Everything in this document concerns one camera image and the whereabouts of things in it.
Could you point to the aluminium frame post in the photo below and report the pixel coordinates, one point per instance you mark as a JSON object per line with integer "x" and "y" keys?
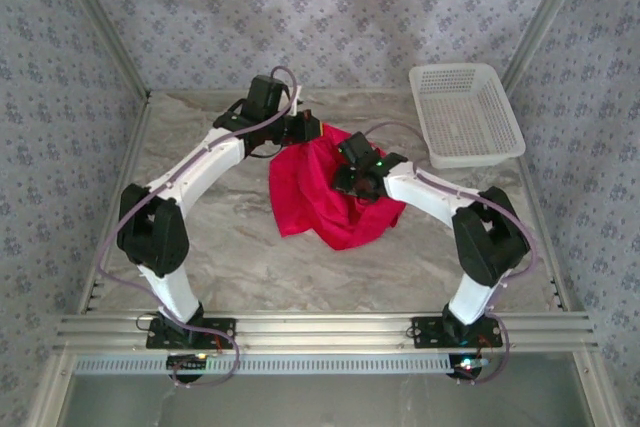
{"x": 106, "y": 22}
{"x": 544, "y": 22}

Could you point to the red t-shirt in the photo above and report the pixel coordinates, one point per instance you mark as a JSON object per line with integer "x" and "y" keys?
{"x": 305, "y": 197}

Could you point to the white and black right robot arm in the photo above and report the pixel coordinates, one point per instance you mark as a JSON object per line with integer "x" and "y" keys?
{"x": 490, "y": 242}

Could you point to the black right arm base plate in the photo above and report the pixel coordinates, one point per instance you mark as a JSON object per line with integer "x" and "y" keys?
{"x": 425, "y": 339}

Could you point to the black controller board green light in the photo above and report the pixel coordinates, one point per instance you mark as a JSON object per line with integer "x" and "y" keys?
{"x": 187, "y": 361}
{"x": 467, "y": 364}

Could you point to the aluminium mounting rail beam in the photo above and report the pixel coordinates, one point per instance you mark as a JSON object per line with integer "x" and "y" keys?
{"x": 325, "y": 332}

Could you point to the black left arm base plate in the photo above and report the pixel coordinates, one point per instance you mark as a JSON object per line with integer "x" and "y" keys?
{"x": 230, "y": 324}

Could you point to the aluminium frame leg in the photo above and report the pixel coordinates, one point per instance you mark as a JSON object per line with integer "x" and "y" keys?
{"x": 592, "y": 387}
{"x": 50, "y": 387}

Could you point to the white perforated plastic basket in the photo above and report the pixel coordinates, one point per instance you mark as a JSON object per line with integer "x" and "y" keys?
{"x": 465, "y": 117}

